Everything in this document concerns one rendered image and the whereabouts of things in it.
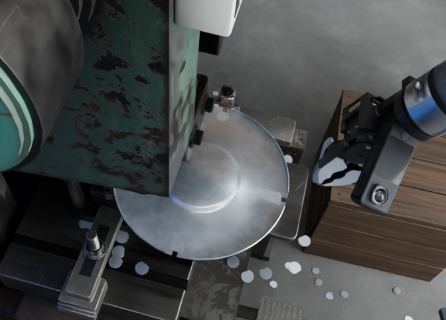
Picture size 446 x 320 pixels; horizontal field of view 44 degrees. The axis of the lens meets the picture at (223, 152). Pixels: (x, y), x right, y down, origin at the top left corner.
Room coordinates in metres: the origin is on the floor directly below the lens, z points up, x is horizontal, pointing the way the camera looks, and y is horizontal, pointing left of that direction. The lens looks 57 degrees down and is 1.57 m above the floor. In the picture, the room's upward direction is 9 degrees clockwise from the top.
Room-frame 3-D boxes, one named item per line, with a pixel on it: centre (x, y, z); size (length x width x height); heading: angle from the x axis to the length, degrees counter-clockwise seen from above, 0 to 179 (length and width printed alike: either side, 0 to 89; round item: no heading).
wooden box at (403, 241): (0.87, -0.50, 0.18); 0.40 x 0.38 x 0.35; 85
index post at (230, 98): (0.63, 0.01, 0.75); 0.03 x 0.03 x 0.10; 83
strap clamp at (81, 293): (0.30, 0.17, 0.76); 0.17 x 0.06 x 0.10; 173
